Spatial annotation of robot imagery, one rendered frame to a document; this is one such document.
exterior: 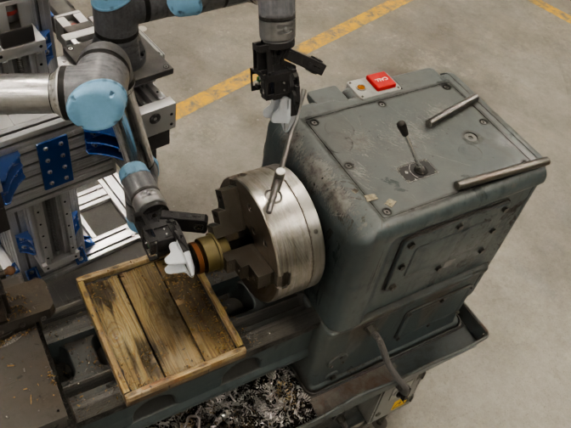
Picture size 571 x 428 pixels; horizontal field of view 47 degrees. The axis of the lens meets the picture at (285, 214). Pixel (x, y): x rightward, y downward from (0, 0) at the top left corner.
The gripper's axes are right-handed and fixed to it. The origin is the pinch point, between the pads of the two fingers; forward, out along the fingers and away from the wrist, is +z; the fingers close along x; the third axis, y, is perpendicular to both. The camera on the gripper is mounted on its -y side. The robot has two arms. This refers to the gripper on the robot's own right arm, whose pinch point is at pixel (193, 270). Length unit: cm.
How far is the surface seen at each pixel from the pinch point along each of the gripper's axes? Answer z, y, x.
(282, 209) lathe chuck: 1.7, -19.9, 14.5
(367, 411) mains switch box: 20, -57, -84
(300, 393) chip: 17, -27, -51
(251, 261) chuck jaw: 4.6, -11.9, 3.0
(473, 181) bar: 14, -63, 19
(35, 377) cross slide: 5.6, 37.9, -11.0
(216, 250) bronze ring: -1.1, -5.9, 3.2
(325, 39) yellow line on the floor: -207, -178, -109
